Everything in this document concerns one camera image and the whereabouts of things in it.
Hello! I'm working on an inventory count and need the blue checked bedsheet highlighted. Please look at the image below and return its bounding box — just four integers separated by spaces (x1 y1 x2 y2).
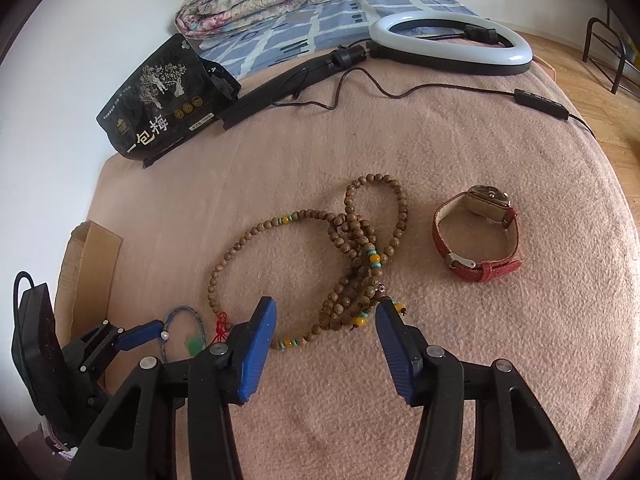
200 0 496 81

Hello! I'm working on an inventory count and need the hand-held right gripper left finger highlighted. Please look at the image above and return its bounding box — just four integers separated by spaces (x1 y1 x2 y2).
65 296 278 480

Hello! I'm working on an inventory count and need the cardboard box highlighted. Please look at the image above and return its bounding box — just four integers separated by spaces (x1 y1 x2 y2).
54 220 123 351

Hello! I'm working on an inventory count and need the cord bracelet with green pendant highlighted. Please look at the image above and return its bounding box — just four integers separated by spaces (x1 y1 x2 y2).
162 306 208 361

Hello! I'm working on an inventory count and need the pink fleece blanket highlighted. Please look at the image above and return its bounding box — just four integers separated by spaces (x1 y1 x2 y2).
47 30 638 480

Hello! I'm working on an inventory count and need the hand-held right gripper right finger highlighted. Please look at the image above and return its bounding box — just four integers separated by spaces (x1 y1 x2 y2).
375 297 596 480

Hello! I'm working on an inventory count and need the black printed snack bag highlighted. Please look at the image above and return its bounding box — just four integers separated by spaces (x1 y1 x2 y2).
96 34 241 170

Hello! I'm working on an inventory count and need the white ring light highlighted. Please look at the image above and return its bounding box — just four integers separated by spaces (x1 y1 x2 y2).
369 12 533 77

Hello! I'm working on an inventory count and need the black cable with inline remote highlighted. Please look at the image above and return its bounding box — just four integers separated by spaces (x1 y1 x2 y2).
272 65 603 148

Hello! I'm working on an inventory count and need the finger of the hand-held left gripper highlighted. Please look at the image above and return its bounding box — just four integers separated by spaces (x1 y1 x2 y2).
85 320 166 378

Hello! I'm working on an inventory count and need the dark metal shoe rack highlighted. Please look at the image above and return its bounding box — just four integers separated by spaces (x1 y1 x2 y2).
582 17 640 96

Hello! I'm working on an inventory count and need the black folded tripod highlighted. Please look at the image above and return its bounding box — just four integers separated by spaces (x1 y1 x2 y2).
220 45 371 131

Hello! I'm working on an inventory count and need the red strap wristwatch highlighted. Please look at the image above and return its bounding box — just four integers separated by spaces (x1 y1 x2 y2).
432 185 523 286

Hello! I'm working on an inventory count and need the wooden bead necklace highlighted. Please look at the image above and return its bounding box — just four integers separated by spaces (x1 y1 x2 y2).
207 172 408 353

